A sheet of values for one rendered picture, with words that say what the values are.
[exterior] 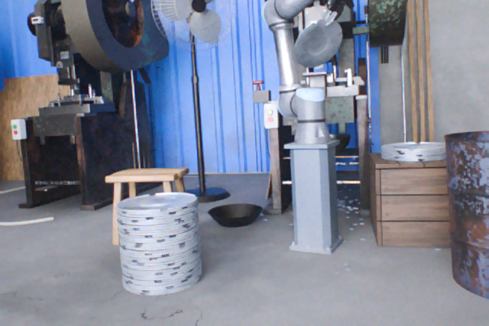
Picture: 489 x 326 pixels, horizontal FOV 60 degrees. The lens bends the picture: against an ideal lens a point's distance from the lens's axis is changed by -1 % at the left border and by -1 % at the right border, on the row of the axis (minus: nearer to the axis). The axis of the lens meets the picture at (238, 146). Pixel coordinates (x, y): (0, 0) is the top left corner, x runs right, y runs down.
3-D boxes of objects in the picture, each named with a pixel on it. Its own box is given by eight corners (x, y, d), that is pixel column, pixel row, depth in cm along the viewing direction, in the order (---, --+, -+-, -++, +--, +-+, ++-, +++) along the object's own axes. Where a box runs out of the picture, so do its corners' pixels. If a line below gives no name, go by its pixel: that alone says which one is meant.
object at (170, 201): (205, 205, 146) (205, 203, 146) (119, 217, 136) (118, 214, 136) (188, 191, 173) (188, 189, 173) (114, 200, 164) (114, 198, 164)
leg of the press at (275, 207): (282, 215, 238) (273, 53, 230) (262, 214, 242) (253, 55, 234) (305, 184, 326) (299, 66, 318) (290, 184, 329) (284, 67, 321)
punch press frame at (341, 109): (360, 185, 231) (350, -70, 219) (282, 185, 243) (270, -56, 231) (361, 163, 306) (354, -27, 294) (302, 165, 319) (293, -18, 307)
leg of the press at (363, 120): (382, 217, 222) (377, 43, 214) (359, 216, 226) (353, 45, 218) (378, 184, 310) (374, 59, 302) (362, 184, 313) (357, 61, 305)
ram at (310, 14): (330, 53, 240) (328, 0, 237) (303, 56, 244) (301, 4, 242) (332, 56, 256) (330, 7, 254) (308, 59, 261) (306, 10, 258)
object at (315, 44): (290, 33, 214) (289, 33, 215) (299, 75, 236) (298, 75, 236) (340, 9, 216) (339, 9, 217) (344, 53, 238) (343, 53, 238)
